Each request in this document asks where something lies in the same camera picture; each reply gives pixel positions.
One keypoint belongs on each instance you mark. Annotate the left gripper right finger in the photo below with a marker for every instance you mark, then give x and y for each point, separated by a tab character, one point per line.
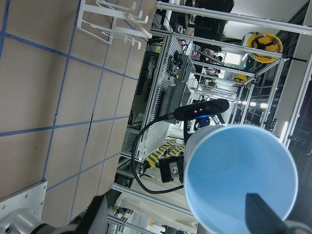
260	218

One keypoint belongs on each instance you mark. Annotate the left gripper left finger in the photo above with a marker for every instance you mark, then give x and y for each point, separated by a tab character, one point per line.
92	220

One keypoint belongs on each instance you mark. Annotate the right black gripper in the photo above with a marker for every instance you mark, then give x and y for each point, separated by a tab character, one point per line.
172	167

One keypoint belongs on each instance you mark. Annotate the light blue plastic cup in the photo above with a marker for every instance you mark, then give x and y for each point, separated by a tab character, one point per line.
222	164

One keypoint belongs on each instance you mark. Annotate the yellow hard hat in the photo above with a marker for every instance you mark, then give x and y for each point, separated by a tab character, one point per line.
263	41

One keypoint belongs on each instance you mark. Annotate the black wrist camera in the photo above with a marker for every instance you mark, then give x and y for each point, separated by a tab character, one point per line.
201	109

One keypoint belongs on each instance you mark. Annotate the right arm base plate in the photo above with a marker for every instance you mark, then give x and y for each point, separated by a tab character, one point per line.
31	198

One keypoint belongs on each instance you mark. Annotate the white wire cup rack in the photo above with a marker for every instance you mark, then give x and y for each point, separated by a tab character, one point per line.
115	12

